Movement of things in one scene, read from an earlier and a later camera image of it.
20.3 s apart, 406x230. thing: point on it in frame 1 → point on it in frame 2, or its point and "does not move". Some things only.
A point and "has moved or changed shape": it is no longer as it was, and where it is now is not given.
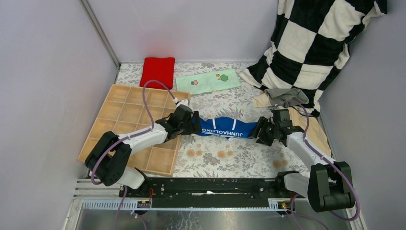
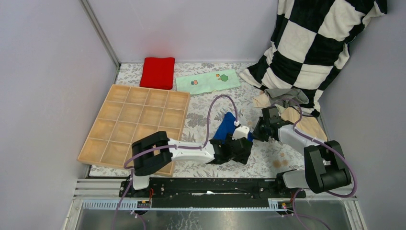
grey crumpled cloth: (277, 96) does not move
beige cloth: (310, 125) does not move
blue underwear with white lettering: (228, 127) has moved or changed shape
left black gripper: (193, 127) → (241, 158)
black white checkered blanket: (310, 41) does not move
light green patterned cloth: (199, 83) does not move
